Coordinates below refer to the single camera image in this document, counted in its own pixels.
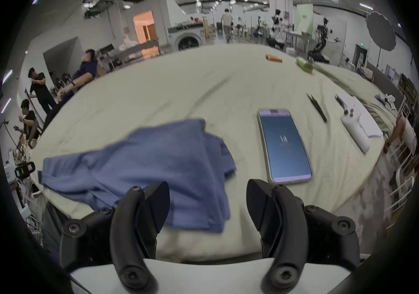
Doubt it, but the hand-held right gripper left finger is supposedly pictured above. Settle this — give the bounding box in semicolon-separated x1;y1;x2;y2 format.
60;181;171;293

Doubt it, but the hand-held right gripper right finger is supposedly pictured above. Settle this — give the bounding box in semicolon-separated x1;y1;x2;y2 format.
246;179;361;294

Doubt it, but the blue shirt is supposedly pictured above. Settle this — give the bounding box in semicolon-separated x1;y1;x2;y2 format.
38;118;237;234

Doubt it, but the smartphone with blue screen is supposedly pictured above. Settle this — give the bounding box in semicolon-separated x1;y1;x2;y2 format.
257;108;314;185

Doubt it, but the bed with beige sheet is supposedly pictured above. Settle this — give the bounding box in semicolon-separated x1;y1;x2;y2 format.
31;43;398;262

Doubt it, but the green bag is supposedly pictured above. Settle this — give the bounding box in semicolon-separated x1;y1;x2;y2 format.
295;56;314;74

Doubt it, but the black and white humanoid robot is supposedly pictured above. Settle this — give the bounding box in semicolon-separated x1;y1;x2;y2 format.
267;9;286;48
308;18;341;63

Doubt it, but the white washing machine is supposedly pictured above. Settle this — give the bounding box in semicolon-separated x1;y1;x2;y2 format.
168;23;207;52

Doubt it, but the grey photo umbrella on stand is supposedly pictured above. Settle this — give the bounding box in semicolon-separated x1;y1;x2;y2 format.
366;11;397;69

